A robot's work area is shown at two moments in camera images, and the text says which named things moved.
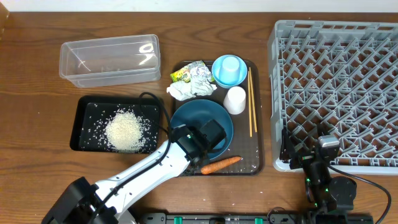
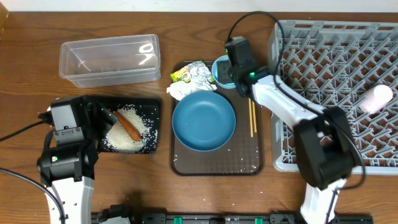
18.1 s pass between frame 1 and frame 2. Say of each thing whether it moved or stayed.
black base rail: stayed
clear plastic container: stayed
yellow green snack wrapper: stayed
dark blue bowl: moved
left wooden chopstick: stayed
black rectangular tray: stayed
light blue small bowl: stayed
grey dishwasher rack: stayed
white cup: moved
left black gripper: moved
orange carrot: moved
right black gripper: moved
